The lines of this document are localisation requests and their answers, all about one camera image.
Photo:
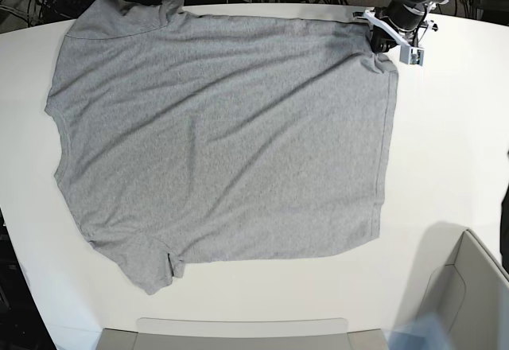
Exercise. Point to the grey T-shirt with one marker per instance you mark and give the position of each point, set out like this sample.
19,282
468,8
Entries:
196,139

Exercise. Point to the grey cardboard box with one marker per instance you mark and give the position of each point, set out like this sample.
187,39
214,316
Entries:
466,301

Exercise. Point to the blue transparent bag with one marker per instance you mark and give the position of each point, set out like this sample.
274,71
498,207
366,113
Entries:
421,332

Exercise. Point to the grey plastic tray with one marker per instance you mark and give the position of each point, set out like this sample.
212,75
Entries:
154,333

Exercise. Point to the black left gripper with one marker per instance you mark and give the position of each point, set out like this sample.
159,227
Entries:
401,18

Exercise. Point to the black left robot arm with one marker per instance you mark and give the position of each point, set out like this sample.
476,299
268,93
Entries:
429,4

